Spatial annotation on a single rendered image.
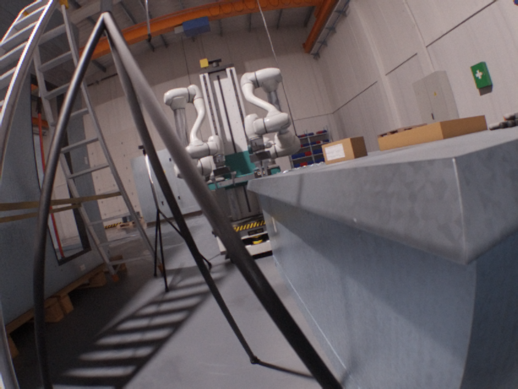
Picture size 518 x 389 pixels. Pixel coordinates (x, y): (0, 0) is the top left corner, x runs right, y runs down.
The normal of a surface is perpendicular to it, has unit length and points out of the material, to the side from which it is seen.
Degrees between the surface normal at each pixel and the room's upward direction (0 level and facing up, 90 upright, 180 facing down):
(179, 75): 90
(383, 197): 67
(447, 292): 90
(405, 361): 90
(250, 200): 90
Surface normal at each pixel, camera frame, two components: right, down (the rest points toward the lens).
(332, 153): -0.81, 0.23
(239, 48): 0.06, 0.06
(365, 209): -0.98, -0.15
